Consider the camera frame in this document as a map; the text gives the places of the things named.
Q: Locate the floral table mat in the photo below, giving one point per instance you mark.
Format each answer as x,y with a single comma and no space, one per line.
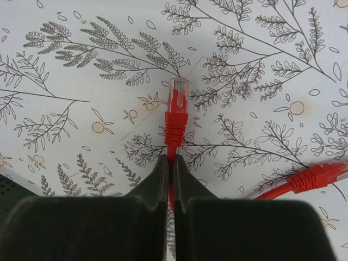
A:
252,95

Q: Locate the black network switch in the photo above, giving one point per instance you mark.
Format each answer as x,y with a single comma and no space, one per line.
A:
11,194

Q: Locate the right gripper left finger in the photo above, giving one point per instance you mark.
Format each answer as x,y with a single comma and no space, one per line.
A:
129,227

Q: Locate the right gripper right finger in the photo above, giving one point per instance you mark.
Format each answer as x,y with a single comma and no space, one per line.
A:
211,228

